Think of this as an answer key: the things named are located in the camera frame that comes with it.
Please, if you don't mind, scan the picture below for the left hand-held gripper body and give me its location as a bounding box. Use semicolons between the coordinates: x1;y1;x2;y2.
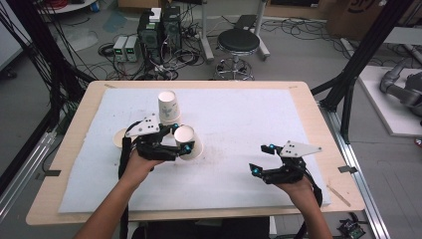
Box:
124;113;182;162

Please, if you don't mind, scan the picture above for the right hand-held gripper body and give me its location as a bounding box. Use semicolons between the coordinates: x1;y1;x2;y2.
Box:
263;139;322;184

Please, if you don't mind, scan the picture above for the white disposable paper cup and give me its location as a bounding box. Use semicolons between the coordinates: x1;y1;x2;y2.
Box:
111;127;134;149
173;124;204;161

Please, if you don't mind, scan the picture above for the stack of white paper cups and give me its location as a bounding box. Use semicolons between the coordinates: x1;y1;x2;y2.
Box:
157;90;183;129

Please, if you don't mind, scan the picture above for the person's right hand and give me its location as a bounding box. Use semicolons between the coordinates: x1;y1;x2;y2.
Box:
275;178;317;208

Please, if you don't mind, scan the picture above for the person's left hand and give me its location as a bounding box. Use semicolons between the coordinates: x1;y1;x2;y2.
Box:
119;150;165;187

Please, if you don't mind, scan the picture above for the thin wooden stick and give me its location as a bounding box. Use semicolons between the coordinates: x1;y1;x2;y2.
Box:
326;184;352;208

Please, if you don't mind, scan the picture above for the person's dark clothing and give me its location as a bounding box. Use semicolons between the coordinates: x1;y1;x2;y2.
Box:
130;217;271;239

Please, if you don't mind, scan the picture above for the green circuit board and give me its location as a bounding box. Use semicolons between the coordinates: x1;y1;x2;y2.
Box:
336;218;366;239

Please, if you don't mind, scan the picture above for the grey bench power supply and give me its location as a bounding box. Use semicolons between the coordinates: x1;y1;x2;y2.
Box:
112;35;129;63
124;35;141;64

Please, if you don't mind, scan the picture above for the black computer tower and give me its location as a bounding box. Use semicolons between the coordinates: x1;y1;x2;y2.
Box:
161;5;183;52
136;11;164;65

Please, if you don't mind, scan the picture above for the white stand leg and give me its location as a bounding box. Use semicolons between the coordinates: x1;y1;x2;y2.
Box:
253;0;271;62
198;0;215;64

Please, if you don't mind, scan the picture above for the black round stool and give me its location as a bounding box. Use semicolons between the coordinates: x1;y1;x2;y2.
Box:
214;28;262;82

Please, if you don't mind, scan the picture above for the small white box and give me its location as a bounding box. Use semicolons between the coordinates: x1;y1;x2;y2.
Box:
148;7;163;24

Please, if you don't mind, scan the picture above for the white floor board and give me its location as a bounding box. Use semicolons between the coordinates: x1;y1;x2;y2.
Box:
357;65;422;137

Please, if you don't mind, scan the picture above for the flat black plate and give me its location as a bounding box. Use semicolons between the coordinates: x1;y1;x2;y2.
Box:
233;14;259;31

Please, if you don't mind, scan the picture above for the brown cardboard box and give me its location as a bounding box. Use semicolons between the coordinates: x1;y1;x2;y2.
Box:
325;0;422;42

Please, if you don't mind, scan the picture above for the aluminium floor rail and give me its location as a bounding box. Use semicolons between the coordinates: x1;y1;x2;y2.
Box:
319;103;392;239
0;130;58;222

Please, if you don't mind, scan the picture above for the black frame post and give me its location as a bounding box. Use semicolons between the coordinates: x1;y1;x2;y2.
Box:
311;0;416;144
5;0;98;111

